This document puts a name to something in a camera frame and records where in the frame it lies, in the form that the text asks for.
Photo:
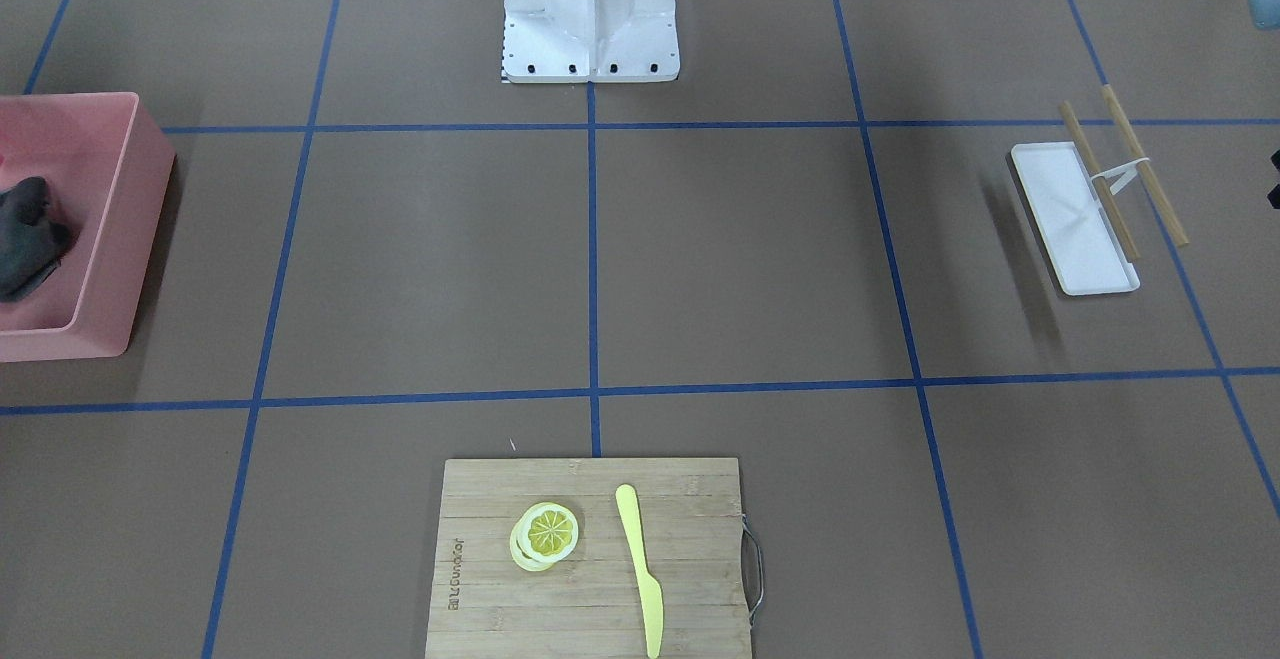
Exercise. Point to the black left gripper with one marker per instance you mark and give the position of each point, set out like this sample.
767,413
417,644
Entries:
1275,196

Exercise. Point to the grey and pink cloth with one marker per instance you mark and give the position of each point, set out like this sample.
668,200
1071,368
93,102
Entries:
32,244

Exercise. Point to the wooden rack rod near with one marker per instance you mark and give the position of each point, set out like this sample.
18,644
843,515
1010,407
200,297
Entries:
1099,183

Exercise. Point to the white rectangular tray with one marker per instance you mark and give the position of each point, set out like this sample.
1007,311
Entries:
1079,240

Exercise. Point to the yellow plastic knife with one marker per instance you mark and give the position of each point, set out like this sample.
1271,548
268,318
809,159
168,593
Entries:
648,588

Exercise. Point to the yellow lemon slices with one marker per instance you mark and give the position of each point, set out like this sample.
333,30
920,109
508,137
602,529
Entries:
543,536

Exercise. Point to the bamboo cutting board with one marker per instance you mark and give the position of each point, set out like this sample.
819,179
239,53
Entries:
587,605

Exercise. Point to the pink plastic bin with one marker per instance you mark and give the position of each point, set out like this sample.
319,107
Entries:
107,166

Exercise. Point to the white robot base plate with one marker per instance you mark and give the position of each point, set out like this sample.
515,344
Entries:
577,41

